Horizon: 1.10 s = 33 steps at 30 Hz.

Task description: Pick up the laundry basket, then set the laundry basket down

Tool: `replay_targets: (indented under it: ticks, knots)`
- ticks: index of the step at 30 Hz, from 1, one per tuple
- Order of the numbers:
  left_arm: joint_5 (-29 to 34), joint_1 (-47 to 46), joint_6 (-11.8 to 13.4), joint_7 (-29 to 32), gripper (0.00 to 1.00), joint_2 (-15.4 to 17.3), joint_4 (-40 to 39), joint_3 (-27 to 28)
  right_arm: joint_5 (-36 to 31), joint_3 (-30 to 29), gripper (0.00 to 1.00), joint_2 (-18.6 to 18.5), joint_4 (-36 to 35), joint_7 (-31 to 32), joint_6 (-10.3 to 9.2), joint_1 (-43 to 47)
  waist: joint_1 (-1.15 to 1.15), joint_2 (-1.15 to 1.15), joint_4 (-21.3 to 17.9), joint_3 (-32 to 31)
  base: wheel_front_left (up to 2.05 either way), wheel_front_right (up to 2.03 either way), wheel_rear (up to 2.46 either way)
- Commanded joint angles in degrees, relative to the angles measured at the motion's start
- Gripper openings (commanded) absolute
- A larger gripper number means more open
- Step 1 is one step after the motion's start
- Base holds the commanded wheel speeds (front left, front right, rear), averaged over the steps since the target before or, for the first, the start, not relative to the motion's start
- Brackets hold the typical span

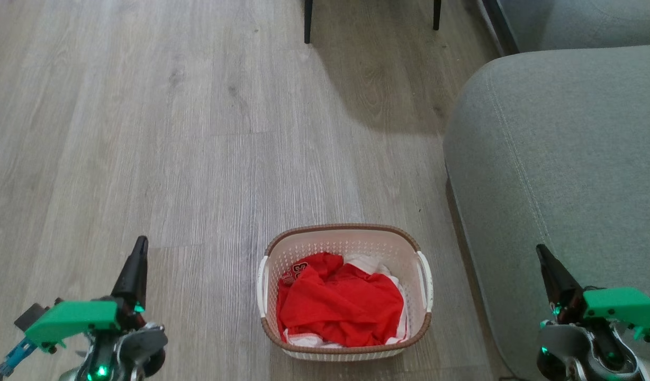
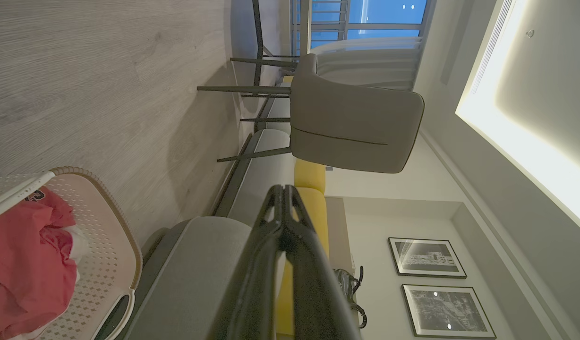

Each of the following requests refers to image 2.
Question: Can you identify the grey upholstered chair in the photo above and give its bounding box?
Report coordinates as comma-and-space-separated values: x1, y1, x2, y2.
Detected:
197, 53, 425, 174

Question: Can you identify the small yellow cushion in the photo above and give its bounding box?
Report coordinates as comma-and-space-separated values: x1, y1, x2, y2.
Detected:
294, 159, 327, 194

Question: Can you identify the window with grey frame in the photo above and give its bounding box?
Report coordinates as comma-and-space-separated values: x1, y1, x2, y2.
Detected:
290, 0, 435, 56

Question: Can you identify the black handbag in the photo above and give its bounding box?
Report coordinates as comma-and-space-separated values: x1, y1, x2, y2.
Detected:
333, 266, 367, 329

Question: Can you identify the white garment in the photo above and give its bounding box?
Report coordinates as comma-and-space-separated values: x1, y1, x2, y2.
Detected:
63, 225, 90, 284

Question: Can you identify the white perforated laundry basket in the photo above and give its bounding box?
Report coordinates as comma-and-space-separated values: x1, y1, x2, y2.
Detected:
0, 167, 143, 340

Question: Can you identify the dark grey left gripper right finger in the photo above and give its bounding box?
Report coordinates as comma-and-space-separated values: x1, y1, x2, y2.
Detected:
283, 185, 362, 340

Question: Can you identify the grey sofa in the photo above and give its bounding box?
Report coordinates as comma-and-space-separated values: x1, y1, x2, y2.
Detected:
122, 76, 298, 340

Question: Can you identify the red garment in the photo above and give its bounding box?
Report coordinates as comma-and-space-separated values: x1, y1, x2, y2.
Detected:
0, 188, 78, 340

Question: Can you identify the black framed picture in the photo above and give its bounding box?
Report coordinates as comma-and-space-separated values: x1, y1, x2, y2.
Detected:
388, 237, 467, 279
402, 284, 497, 340

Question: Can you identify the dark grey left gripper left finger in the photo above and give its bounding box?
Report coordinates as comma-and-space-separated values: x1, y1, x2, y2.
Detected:
213, 185, 285, 340

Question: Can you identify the dark metal table leg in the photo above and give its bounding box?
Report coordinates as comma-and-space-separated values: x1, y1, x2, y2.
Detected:
252, 0, 274, 87

